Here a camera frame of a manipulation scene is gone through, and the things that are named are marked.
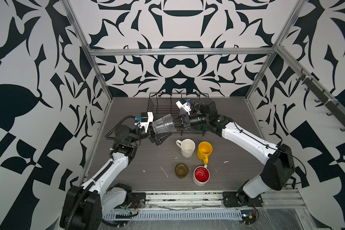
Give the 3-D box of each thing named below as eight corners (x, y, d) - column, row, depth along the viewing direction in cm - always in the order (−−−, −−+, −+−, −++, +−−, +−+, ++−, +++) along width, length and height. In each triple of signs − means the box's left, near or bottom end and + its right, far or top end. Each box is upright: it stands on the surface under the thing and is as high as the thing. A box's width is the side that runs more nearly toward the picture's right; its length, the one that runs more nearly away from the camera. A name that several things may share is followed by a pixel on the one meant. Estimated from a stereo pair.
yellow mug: (197, 166, 86) (199, 160, 80) (195, 147, 94) (197, 141, 87) (211, 166, 86) (214, 160, 80) (208, 147, 94) (211, 141, 87)
